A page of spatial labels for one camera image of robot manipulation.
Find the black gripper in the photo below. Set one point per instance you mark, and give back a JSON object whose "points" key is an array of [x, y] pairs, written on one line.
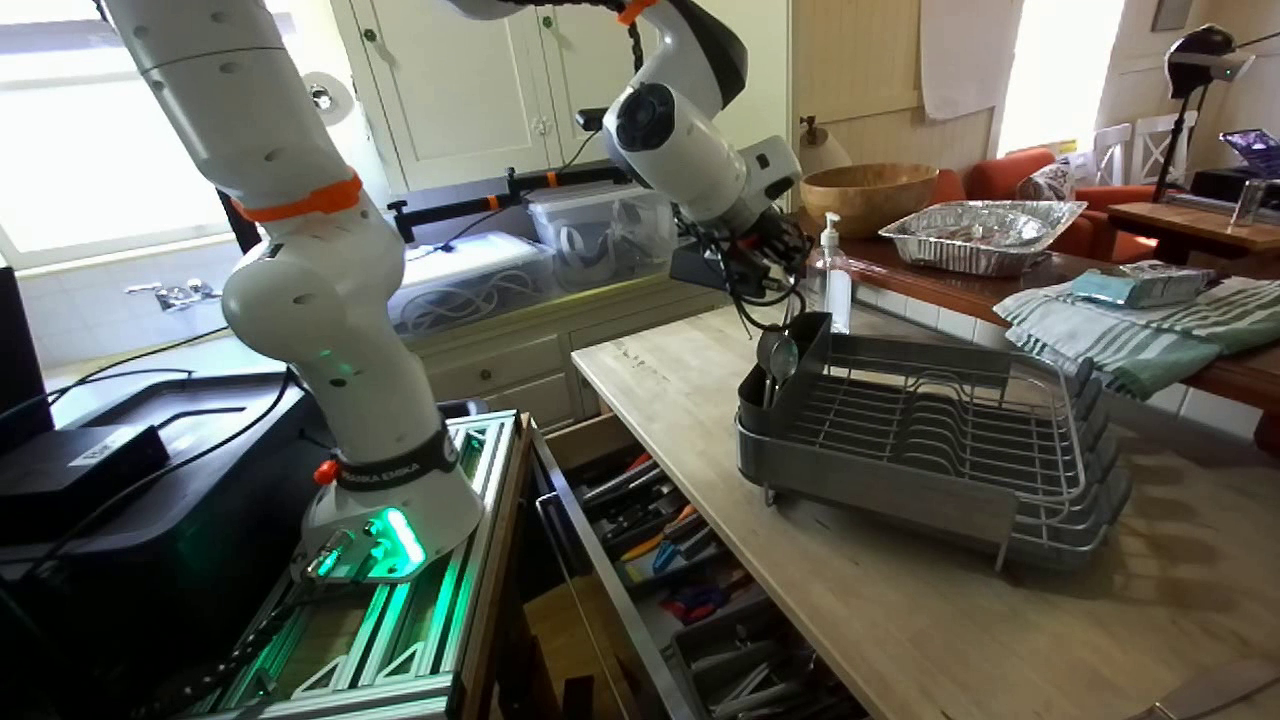
{"points": [[761, 257]]}

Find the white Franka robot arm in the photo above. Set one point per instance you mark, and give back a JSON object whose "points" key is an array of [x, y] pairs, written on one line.
{"points": [[322, 304]]}

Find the silver metal spoon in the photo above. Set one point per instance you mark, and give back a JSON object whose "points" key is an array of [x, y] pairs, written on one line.
{"points": [[776, 363]]}

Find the clear hand sanitizer pump bottle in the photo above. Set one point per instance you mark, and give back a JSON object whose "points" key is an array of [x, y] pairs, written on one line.
{"points": [[834, 273]]}

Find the large wooden bowl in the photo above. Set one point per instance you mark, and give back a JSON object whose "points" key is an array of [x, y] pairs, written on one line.
{"points": [[867, 195]]}

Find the dark wooden table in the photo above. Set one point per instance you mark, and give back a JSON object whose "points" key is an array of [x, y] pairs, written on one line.
{"points": [[933, 285]]}

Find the clear plastic storage bin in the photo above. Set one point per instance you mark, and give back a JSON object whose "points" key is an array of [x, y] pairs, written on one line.
{"points": [[602, 232], [465, 285]]}

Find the grey dish rack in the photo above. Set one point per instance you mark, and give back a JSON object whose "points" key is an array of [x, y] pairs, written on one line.
{"points": [[933, 442]]}

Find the aluminium foil tray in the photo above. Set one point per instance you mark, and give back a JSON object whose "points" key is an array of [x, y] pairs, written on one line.
{"points": [[983, 232]]}

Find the white low cabinet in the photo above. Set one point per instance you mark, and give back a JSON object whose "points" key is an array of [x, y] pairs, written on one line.
{"points": [[561, 344]]}

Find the red sofa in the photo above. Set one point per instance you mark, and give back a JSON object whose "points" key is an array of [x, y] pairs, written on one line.
{"points": [[1015, 174]]}

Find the black rod with orange clamps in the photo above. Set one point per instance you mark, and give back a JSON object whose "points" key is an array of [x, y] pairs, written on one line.
{"points": [[505, 195]]}

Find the open tool drawer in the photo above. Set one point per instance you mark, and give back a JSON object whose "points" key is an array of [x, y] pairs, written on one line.
{"points": [[694, 586]]}

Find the light blue flat packet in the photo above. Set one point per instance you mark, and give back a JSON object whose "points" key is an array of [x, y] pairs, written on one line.
{"points": [[1143, 285]]}

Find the small brown side table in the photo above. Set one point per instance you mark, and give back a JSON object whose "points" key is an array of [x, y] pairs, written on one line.
{"points": [[1194, 224]]}

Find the black floor lamp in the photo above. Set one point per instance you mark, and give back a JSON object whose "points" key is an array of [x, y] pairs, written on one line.
{"points": [[1203, 60]]}

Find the purple object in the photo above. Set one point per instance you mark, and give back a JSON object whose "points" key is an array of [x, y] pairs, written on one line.
{"points": [[1254, 147]]}

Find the large black controller box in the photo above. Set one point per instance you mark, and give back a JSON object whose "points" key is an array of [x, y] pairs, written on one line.
{"points": [[145, 586]]}

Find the small black flat box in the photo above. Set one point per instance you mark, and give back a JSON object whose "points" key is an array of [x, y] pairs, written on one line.
{"points": [[72, 475]]}

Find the black computer monitor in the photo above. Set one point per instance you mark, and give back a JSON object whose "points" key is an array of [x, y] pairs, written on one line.
{"points": [[18, 355]]}

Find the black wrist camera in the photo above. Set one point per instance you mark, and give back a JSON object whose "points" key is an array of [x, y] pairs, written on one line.
{"points": [[700, 262]]}

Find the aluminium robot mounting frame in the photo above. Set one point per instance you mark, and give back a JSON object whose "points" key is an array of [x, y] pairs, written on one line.
{"points": [[401, 627]]}

